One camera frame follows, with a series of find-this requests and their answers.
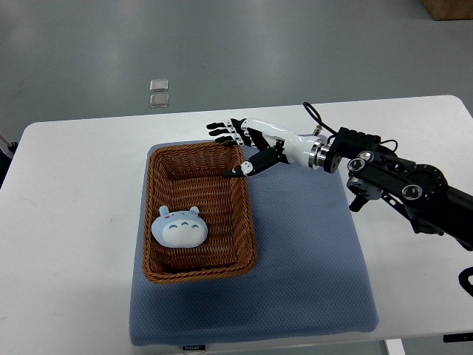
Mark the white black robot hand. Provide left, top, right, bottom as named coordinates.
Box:
left=207, top=118, right=328, bottom=178

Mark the blue plush toy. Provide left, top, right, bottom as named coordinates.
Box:
left=151, top=206, right=208, bottom=249

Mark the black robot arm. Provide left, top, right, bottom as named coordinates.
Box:
left=314, top=128, right=472, bottom=251

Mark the brown wicker basket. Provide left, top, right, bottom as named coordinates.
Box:
left=142, top=142, right=257, bottom=284

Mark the blue quilted mat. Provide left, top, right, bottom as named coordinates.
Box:
left=129, top=142, right=378, bottom=346

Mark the upper metal floor plate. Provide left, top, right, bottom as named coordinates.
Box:
left=149, top=78, right=169, bottom=92

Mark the cardboard box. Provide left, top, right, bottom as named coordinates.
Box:
left=422, top=0, right=472, bottom=21

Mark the white table leg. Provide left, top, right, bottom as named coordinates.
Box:
left=384, top=339, right=406, bottom=355

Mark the black object at left edge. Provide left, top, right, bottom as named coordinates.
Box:
left=1, top=135, right=18, bottom=185

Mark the black cable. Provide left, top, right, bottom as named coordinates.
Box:
left=302, top=101, right=398, bottom=152

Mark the black table bracket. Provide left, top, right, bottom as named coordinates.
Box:
left=443, top=332, right=473, bottom=343

